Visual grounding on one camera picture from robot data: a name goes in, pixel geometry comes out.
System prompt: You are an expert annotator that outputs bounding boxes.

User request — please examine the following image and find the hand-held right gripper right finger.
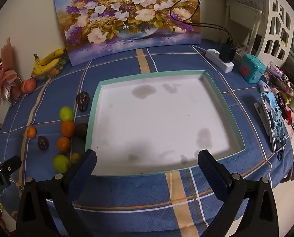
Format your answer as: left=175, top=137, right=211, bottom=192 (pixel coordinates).
left=198, top=149, right=283, bottom=237

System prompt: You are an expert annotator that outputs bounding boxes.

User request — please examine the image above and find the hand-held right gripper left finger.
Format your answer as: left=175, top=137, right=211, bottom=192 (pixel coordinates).
left=16, top=150, right=97, bottom=237

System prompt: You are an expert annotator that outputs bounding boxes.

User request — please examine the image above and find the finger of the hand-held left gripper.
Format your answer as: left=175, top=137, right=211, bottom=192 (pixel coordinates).
left=0, top=155, right=22, bottom=178

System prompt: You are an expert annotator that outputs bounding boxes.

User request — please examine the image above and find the dark brown avocado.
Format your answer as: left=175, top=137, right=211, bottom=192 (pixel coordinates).
left=74, top=123, right=88, bottom=138

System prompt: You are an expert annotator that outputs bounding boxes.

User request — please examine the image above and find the round wrinkled dark fruit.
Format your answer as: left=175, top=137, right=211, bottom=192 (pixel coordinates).
left=37, top=136, right=50, bottom=151

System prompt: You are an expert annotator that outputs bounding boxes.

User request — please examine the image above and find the elongated wrinkled dark fruit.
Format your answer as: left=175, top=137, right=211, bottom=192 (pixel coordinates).
left=76, top=92, right=90, bottom=112

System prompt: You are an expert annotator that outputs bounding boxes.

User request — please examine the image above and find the white tray with teal rim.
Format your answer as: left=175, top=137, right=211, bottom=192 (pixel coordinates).
left=85, top=70, right=245, bottom=177

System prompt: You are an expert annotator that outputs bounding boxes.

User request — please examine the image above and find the small yellow-green fruit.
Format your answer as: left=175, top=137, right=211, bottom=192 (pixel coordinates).
left=70, top=152, right=82, bottom=164

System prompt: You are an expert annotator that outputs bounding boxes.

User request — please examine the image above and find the blue plaid tablecloth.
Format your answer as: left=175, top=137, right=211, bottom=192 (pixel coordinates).
left=0, top=38, right=294, bottom=237

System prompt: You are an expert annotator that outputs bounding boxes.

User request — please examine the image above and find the white phone stand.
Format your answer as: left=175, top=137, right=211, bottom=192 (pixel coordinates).
left=254, top=101, right=273, bottom=144

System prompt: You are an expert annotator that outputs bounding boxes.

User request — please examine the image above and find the red apple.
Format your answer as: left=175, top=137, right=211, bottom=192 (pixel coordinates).
left=21, top=78, right=37, bottom=94

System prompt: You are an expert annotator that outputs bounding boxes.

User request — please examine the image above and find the smartphone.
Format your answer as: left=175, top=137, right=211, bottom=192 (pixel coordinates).
left=260, top=91, right=287, bottom=153

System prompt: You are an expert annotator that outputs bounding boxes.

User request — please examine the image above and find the pink wrapped bouquet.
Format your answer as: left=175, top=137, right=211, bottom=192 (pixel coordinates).
left=0, top=38, right=23, bottom=108

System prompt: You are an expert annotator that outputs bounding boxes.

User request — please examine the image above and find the yellow banana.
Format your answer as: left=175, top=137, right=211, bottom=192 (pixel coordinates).
left=34, top=48, right=66, bottom=66
left=31, top=58, right=61, bottom=78

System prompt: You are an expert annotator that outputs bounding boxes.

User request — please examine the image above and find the pile of small trinkets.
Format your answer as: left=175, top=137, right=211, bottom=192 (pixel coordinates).
left=275, top=89, right=294, bottom=139

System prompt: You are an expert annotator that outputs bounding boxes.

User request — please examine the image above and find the teal toy box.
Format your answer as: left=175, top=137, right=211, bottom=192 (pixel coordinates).
left=241, top=53, right=266, bottom=83

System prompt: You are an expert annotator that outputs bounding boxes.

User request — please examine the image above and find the white power strip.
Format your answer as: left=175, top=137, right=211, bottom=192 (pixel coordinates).
left=206, top=49, right=234, bottom=73

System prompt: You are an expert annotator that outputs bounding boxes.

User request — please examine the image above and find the clear tray of trinkets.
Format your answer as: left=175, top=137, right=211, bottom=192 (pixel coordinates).
left=267, top=61, right=294, bottom=100

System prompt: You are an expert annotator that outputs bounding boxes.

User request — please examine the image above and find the black charger plug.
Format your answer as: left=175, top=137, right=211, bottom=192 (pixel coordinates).
left=220, top=42, right=237, bottom=64

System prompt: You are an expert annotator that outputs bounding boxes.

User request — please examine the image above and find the flower painting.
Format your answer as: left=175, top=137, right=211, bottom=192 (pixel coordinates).
left=53, top=0, right=202, bottom=67

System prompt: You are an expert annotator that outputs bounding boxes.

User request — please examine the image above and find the white wooden stand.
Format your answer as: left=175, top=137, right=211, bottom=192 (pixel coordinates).
left=223, top=0, right=264, bottom=53

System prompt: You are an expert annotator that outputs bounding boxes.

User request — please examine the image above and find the white lattice panel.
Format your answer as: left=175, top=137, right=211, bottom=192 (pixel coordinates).
left=263, top=0, right=294, bottom=63

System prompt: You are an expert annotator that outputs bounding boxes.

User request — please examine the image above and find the black cable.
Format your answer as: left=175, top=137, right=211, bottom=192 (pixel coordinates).
left=170, top=0, right=234, bottom=45

